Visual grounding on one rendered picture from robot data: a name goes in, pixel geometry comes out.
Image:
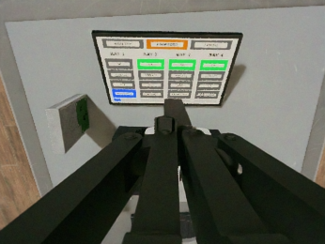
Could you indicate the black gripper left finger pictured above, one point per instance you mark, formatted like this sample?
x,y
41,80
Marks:
x,y
84,206

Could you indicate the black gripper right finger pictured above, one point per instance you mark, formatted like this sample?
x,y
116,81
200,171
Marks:
x,y
268,203

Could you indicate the grey flat mat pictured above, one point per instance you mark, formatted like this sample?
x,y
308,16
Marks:
x,y
270,99

